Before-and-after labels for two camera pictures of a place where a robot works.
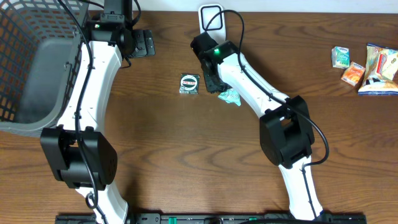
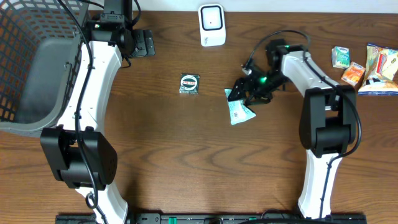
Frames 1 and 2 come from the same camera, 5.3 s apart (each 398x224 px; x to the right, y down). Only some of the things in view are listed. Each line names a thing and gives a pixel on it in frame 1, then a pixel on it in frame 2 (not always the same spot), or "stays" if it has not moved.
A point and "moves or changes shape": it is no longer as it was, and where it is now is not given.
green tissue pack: (340, 57) stays
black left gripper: (144, 43) stays
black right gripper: (210, 86) → (251, 88)
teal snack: (231, 96) moves or changes shape
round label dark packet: (189, 83) stays
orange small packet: (354, 73) stays
